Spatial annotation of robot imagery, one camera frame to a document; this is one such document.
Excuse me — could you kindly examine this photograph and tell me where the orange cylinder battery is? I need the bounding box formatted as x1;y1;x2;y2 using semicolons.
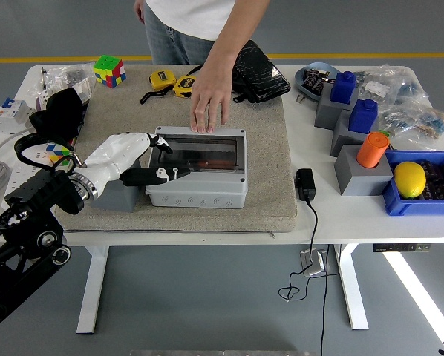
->
356;131;391;169
190;159;234;168

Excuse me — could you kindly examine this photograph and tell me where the white blue circuit breaker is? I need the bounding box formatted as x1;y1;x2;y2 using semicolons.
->
0;98;36;134

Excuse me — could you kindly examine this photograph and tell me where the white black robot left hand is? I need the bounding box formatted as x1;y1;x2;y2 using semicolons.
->
81;131;192;197

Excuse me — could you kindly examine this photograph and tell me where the black power adapter plug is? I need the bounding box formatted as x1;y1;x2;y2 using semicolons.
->
295;168;317;202

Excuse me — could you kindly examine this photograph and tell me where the yellow tape measure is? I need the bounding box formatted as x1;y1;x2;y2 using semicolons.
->
140;69;178;106
172;74;199;99

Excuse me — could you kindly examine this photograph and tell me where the smoky transparent box lid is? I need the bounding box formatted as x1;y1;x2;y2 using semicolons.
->
149;135;241;175

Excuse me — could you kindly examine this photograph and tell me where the clear bag of white parts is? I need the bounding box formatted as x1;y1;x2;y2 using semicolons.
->
29;70;66;112

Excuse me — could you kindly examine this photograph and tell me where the clear bag of small parts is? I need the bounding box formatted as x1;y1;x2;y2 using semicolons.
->
408;107;444;151
378;103;420;140

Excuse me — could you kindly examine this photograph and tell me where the light blue dish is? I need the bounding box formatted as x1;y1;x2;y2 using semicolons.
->
295;62;342;103

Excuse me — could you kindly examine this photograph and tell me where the small white box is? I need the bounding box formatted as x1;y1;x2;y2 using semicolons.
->
74;79;94;105

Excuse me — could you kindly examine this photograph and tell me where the blue plastic bin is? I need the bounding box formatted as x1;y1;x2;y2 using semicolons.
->
381;149;444;218

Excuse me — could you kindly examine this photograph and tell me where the grey-brown mat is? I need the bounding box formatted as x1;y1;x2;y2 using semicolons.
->
53;65;299;234

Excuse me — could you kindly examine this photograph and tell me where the grey holder block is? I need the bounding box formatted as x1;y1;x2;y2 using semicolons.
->
333;144;394;197
314;83;359;131
90;177;141;213
330;109;380;158

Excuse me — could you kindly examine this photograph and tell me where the clear bag of screws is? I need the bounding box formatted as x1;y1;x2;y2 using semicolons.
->
61;65;97;85

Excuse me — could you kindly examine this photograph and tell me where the clear bag with white label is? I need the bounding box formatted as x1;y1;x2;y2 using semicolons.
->
356;68;398;108

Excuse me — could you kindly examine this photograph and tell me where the silver floor bracket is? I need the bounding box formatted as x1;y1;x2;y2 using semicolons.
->
299;248;327;278

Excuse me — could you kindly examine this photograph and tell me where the glossy black case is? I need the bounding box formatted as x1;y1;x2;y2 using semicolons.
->
187;39;293;105

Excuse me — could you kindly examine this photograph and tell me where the black cloth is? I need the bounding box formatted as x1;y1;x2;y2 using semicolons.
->
28;88;89;144

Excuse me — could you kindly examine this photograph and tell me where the grey plastic junction box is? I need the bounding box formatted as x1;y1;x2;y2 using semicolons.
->
146;125;248;208

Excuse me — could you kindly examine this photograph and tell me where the yellow lemon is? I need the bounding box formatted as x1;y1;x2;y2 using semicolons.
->
394;161;428;200

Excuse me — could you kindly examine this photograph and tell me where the black floor cable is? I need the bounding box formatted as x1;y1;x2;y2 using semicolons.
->
319;244;331;356

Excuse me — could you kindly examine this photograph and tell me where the white power strip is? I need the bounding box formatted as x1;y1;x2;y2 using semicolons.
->
1;140;54;201

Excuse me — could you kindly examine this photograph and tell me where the blue bottle-shaped block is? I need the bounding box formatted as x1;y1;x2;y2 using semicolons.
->
348;98;379;135
330;70;359;105

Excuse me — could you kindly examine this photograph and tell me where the person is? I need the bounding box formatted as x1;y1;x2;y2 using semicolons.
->
134;0;241;66

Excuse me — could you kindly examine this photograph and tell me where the black adapter cord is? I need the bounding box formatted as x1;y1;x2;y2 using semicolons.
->
278;199;320;303

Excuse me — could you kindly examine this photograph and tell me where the person's left hand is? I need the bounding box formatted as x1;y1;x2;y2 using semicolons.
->
189;66;233;134

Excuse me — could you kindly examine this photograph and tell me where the black table control panel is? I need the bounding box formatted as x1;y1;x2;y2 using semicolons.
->
373;243;432;254

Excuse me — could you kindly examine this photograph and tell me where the clear bag of blue parts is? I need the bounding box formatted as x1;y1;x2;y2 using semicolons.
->
389;65;431;108

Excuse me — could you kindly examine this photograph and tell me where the multicolour puzzle cube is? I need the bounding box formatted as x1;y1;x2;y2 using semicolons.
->
45;142;74;166
92;54;127;89

